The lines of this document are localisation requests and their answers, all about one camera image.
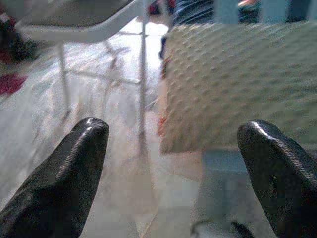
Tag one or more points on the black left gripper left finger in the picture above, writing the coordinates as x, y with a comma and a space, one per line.
62, 178

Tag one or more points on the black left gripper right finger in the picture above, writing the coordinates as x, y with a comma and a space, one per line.
284, 178

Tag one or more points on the beige dotted pillow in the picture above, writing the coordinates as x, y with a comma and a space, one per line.
235, 81

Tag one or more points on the red cloth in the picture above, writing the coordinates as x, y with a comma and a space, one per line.
11, 84

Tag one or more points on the dark bag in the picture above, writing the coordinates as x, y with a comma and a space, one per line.
17, 47

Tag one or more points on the dark blue striped cloth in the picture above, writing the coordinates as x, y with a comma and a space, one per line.
193, 12

